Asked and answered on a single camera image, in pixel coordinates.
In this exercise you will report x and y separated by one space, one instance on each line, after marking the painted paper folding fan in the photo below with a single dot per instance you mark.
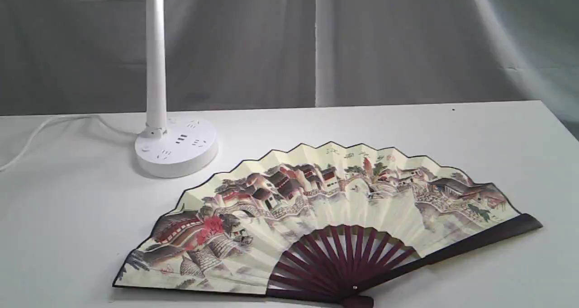
320 224

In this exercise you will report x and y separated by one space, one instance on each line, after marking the white desk lamp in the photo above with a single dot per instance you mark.
168 147

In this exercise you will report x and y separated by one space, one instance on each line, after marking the grey backdrop curtain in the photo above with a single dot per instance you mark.
88 56

